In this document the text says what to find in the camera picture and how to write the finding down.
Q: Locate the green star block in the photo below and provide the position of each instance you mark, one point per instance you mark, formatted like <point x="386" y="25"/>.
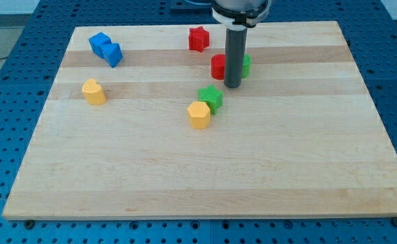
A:
<point x="212" y="96"/>

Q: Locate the yellow hexagon block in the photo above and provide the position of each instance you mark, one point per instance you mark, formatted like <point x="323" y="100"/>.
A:
<point x="199" y="115"/>

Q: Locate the blue cube block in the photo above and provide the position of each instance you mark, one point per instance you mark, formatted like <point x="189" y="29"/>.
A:
<point x="96" y="41"/>

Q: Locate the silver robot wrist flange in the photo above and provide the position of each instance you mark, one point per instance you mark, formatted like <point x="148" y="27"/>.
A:
<point x="240" y="13"/>

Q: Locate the red cylinder block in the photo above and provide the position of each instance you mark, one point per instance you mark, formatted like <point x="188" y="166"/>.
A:
<point x="217" y="69"/>

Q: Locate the blue triangle block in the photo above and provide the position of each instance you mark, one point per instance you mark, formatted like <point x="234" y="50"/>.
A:
<point x="112" y="53"/>

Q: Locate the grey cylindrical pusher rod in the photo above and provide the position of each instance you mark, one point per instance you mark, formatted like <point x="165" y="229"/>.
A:
<point x="235" y="46"/>

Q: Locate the green cylinder block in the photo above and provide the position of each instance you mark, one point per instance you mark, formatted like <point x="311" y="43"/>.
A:
<point x="246" y="66"/>

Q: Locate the red star block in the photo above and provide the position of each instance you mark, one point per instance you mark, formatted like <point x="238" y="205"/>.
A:
<point x="198" y="38"/>

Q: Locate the yellow heart block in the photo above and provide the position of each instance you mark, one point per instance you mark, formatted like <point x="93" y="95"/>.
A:
<point x="93" y="92"/>

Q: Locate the wooden board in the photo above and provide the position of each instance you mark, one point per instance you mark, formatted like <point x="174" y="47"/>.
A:
<point x="300" y="138"/>

